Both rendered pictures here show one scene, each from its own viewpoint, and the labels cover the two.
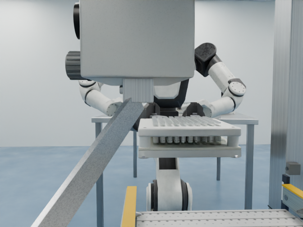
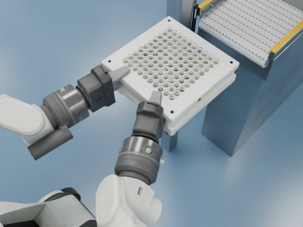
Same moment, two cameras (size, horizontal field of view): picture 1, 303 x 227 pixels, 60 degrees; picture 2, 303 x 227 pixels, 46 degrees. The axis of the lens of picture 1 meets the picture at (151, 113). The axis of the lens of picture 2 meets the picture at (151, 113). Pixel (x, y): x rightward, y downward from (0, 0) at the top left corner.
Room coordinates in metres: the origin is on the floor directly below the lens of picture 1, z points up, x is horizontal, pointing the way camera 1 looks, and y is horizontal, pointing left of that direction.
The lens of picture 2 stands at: (1.18, 0.31, 1.61)
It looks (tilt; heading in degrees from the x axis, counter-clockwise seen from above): 56 degrees down; 227
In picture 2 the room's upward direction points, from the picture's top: straight up
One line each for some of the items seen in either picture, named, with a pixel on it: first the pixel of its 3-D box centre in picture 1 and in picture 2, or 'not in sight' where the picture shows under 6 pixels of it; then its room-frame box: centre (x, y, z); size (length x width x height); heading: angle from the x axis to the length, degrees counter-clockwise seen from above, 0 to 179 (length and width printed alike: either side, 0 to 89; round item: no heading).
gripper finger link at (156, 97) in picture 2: (158, 115); (154, 101); (0.85, -0.02, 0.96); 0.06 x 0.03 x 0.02; 33
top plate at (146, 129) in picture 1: (182, 125); (170, 64); (0.73, -0.09, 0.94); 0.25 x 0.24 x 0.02; 91
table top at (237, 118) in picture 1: (174, 113); not in sight; (2.47, -0.22, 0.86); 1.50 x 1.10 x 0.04; 173
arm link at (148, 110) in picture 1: (143, 120); (146, 139); (0.92, 0.03, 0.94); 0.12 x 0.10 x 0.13; 33
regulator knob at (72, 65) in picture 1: (79, 61); not in sight; (0.29, 0.08, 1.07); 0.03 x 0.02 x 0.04; 2
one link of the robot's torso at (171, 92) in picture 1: (163, 75); not in sight; (1.42, -0.07, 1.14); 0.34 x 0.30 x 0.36; 92
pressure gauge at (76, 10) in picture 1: (83, 21); not in sight; (0.29, 0.07, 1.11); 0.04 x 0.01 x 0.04; 2
